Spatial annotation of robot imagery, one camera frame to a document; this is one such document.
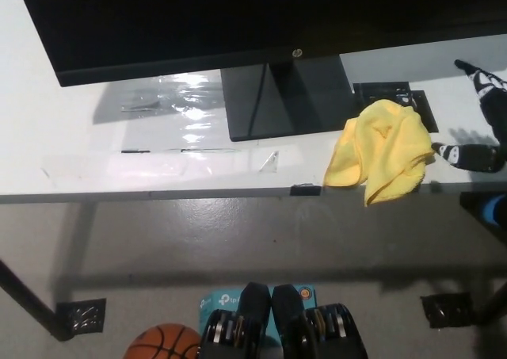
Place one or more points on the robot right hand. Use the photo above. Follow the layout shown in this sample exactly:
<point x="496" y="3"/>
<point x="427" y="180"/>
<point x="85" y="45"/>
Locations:
<point x="495" y="117"/>

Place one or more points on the yellow microfiber cloth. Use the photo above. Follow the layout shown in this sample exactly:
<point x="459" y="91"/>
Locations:
<point x="380" y="153"/>

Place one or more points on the black HP monitor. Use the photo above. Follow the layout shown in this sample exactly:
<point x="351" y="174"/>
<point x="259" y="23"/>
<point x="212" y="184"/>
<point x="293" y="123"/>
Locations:
<point x="198" y="18"/>

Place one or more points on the grey desk leg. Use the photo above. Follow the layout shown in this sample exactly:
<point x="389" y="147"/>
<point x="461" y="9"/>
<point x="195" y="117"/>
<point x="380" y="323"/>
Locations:
<point x="81" y="236"/>

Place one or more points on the blue cylinder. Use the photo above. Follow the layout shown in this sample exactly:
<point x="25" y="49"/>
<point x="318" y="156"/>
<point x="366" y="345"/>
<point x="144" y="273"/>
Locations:
<point x="493" y="210"/>

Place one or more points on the black floor tape patch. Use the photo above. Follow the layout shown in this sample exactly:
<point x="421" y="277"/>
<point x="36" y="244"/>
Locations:
<point x="83" y="315"/>
<point x="447" y="310"/>

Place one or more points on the short black tape piece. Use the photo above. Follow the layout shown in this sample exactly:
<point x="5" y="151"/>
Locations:
<point x="305" y="190"/>

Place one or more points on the clear plastic sheet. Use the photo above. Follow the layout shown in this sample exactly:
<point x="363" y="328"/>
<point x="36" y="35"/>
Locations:
<point x="190" y="109"/>

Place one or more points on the teal TP-Link box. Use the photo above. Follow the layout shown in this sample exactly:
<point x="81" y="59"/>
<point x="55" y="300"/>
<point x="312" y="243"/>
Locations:
<point x="222" y="299"/>

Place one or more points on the thin black tape strip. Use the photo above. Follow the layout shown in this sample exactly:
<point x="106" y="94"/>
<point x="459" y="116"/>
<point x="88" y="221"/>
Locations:
<point x="135" y="151"/>

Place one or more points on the orange basketball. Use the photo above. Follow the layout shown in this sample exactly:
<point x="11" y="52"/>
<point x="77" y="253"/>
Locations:
<point x="158" y="345"/>

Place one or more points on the black metal pole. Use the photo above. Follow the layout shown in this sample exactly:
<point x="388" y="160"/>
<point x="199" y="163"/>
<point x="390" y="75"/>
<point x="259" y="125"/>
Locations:
<point x="24" y="297"/>

